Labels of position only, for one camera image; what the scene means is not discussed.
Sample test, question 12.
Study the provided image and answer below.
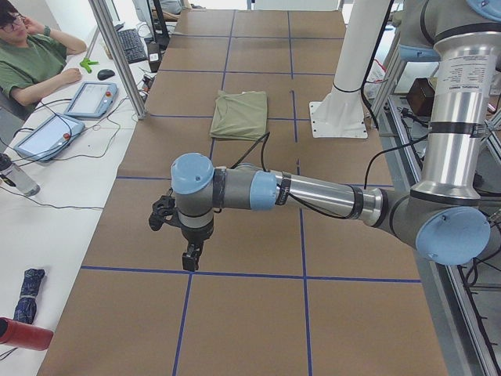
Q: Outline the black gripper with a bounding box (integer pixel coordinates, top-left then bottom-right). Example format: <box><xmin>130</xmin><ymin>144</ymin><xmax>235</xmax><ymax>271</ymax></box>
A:
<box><xmin>181</xmin><ymin>225</ymin><xmax>214</xmax><ymax>271</ymax></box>

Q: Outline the olive green long-sleeve shirt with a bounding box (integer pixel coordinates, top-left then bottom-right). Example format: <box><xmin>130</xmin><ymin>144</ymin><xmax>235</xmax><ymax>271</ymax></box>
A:
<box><xmin>210</xmin><ymin>90</ymin><xmax>268</xmax><ymax>141</ymax></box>

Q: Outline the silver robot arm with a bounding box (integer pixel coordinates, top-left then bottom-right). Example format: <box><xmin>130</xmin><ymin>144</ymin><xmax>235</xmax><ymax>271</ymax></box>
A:
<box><xmin>166</xmin><ymin>9</ymin><xmax>420</xmax><ymax>284</ymax></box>

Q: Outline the folded navy plaid umbrella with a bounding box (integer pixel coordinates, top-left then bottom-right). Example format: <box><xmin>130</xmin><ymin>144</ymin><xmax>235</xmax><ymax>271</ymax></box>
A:
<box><xmin>13</xmin><ymin>268</ymin><xmax>45</xmax><ymax>324</ymax></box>

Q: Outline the clear water bottle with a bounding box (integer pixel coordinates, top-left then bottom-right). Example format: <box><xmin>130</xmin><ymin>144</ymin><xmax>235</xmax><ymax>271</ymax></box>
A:
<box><xmin>1</xmin><ymin>153</ymin><xmax>40</xmax><ymax>197</ymax></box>

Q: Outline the near blue teach pendant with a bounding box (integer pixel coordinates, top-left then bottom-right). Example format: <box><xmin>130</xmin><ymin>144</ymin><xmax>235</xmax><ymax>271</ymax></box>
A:
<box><xmin>14</xmin><ymin>114</ymin><xmax>85</xmax><ymax>162</ymax></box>

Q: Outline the blue teach pendant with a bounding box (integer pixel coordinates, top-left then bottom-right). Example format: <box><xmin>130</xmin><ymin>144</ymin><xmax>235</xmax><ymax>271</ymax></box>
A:
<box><xmin>14</xmin><ymin>114</ymin><xmax>85</xmax><ymax>162</ymax></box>
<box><xmin>63</xmin><ymin>82</ymin><xmax>118</xmax><ymax>119</ymax></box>

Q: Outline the far blue teach pendant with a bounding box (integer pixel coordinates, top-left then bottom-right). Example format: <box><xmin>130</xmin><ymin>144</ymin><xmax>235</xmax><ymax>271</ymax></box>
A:
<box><xmin>63</xmin><ymin>82</ymin><xmax>118</xmax><ymax>119</ymax></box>

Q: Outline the red cylindrical bottle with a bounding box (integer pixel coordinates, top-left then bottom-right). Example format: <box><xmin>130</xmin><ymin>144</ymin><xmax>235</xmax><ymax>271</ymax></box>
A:
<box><xmin>1</xmin><ymin>317</ymin><xmax>54</xmax><ymax>351</ymax></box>

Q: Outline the black computer mouse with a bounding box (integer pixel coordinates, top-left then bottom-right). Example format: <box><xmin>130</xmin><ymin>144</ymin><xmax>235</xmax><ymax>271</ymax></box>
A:
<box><xmin>97</xmin><ymin>69</ymin><xmax>115</xmax><ymax>81</ymax></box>

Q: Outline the black keyboard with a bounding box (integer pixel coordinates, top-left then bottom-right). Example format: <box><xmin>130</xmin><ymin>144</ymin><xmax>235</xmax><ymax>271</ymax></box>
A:
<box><xmin>117</xmin><ymin>29</ymin><xmax>148</xmax><ymax>63</ymax></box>

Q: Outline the green plastic toy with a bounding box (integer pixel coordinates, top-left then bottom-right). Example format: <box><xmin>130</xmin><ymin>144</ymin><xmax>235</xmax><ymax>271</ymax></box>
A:
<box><xmin>79</xmin><ymin>57</ymin><xmax>99</xmax><ymax>74</ymax></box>

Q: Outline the person in green shirt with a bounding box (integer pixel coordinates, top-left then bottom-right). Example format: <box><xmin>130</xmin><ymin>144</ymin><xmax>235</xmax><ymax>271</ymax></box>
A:
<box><xmin>1</xmin><ymin>1</ymin><xmax>87</xmax><ymax>111</ymax></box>

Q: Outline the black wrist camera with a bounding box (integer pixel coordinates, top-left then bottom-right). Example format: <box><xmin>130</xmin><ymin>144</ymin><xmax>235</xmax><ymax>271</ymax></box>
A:
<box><xmin>148</xmin><ymin>195</ymin><xmax>180</xmax><ymax>231</ymax></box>

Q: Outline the white camera mast base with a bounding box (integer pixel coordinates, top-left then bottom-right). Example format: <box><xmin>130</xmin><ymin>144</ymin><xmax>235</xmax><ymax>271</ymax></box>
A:
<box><xmin>309</xmin><ymin>0</ymin><xmax>392</xmax><ymax>139</ymax></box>

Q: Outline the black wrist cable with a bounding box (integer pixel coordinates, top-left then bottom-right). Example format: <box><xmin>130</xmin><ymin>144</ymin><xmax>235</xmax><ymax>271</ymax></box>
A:
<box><xmin>230</xmin><ymin>0</ymin><xmax>431</xmax><ymax>220</ymax></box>

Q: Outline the aluminium frame post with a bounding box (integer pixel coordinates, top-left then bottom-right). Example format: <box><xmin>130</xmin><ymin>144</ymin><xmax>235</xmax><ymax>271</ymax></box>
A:
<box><xmin>88</xmin><ymin>0</ymin><xmax>146</xmax><ymax>120</ymax></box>

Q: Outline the aluminium side rail frame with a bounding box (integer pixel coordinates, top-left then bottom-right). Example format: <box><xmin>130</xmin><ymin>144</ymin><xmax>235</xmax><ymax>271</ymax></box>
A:
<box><xmin>371</xmin><ymin>38</ymin><xmax>501</xmax><ymax>376</ymax></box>

